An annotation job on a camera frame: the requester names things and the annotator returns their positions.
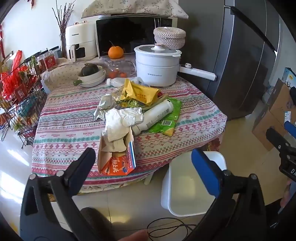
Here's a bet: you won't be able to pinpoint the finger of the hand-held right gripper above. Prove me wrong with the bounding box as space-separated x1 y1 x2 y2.
284 120 296 139
266 127 292 161

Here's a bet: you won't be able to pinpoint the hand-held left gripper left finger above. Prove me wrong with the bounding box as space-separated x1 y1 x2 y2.
20 147 116 241

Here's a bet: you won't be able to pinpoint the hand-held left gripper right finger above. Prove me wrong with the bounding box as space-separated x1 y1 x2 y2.
185 148 273 241

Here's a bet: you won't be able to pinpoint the white trash bin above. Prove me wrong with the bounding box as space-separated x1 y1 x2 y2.
161 151 227 217

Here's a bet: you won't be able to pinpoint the orange carton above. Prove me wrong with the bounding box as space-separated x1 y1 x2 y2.
97 130 137 176

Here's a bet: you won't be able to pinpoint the white tissue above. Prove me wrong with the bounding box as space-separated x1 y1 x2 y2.
105 107 144 142

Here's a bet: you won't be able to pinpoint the grey foil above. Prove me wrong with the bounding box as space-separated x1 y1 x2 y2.
94 94 116 121

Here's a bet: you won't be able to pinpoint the large white bottle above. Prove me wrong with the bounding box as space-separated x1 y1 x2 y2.
131 99 174 136

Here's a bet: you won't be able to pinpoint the yellow packet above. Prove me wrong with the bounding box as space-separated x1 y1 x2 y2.
120 79 162 106

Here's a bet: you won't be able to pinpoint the person's right hand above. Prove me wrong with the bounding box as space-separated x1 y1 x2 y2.
280 179 294 209

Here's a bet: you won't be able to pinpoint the cardboard box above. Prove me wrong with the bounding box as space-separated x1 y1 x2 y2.
252 79 296 151

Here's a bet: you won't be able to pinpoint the patterned tablecloth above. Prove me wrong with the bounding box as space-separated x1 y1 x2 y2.
31 76 228 194

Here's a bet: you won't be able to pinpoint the blue and white box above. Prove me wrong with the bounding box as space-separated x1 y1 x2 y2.
281 67 296 89

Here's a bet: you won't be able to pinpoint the dark trouser leg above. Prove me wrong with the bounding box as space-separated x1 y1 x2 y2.
80 207 116 241

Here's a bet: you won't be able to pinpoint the green snack bag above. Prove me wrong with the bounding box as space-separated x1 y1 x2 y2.
144 97 183 137

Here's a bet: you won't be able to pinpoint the grey refrigerator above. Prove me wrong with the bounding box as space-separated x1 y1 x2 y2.
178 0 292 121

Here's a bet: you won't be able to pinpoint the white ceramic dish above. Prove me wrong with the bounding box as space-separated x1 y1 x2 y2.
73 65 107 88

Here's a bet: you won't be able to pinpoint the cream floral cloth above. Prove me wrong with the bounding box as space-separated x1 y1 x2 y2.
42 58 109 91

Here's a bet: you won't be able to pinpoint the green squash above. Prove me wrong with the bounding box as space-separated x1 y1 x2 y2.
78 63 102 77

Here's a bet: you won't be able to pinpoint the clear plastic bag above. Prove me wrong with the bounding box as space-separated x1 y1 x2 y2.
131 76 149 87

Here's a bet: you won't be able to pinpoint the glass jar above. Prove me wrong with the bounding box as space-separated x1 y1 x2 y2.
102 57 137 79

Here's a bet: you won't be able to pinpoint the red bags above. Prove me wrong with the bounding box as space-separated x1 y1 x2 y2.
0 50 40 102

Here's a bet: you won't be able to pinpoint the white electric pot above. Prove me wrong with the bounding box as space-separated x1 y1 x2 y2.
134 44 217 87

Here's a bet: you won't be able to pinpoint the large orange fruit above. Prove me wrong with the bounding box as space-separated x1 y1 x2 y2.
108 41 124 59

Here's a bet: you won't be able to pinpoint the white air fryer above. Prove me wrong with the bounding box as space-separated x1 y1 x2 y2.
65 20 97 62

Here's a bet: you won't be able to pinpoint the white pot lid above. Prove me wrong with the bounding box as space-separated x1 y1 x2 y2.
134 44 182 58

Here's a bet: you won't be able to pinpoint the dried branches in vase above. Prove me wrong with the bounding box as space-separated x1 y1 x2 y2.
52 0 77 58

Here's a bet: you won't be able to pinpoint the white woven basket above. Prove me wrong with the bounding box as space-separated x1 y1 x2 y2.
153 27 186 50

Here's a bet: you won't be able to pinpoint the floral dust cover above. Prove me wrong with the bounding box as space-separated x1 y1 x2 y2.
81 0 189 19

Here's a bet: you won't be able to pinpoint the black cable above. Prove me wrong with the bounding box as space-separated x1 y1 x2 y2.
147 218 197 241

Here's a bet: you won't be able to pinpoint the black wire rack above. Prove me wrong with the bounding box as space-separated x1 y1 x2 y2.
0 50 60 149

